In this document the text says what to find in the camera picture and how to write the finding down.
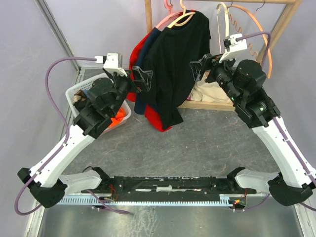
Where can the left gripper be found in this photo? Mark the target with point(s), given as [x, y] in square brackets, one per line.
[144, 76]

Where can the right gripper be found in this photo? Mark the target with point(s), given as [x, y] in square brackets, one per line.
[198, 68]

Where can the black t shirt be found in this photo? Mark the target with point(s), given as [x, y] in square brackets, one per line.
[81, 100]
[177, 61]

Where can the cream hanger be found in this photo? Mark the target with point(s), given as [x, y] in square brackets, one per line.
[222, 17]
[183, 19]

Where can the orange t shirt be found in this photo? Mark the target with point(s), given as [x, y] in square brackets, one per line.
[118, 118]

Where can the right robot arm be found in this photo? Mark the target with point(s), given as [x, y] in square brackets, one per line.
[243, 84]

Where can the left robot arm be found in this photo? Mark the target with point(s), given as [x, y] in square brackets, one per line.
[45, 180]

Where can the navy blue t shirt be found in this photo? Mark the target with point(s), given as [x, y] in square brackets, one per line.
[145, 69]

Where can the red t shirt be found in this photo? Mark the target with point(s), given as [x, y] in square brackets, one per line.
[136, 59]

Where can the pink hanger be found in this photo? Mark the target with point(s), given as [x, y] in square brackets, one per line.
[168, 5]

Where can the beige cloth in rack base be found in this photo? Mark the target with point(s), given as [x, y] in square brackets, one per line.
[209, 92]

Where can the wooden clothes rack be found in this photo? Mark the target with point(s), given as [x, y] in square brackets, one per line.
[291, 6]

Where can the corner aluminium profile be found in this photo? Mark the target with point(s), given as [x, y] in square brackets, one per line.
[47, 13]

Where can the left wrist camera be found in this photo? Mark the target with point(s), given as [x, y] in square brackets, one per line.
[112, 63]

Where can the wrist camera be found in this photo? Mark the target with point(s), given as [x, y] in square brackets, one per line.
[233, 47]
[112, 63]

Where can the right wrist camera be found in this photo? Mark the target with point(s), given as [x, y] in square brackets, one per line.
[233, 47]

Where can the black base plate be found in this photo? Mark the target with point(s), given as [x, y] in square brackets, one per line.
[169, 188]

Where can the blue cable duct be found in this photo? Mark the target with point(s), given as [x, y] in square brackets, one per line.
[88, 199]

